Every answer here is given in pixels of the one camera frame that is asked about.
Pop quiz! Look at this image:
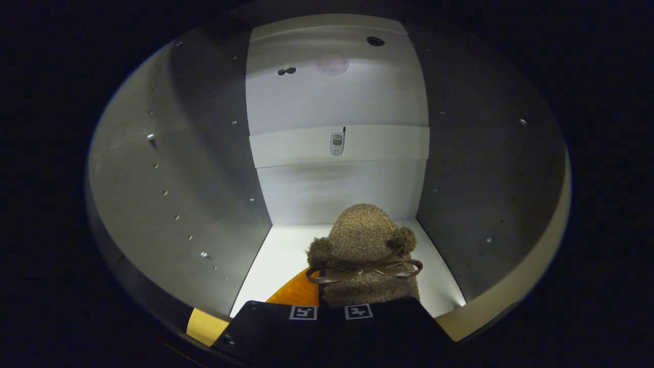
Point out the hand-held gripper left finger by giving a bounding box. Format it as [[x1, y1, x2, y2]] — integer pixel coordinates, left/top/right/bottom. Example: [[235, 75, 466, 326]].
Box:
[[212, 266, 330, 368]]

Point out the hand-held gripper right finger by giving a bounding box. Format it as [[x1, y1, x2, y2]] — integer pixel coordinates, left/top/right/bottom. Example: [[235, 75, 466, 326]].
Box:
[[331, 298, 459, 368]]

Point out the brown fuzzy shoe with bow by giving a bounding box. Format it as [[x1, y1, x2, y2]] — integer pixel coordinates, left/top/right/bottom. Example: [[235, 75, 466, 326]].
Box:
[[306, 203, 424, 308]]

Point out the grey shoe cabinet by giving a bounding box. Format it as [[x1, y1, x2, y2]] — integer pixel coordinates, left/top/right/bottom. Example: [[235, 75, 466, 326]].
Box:
[[86, 13, 569, 348]]

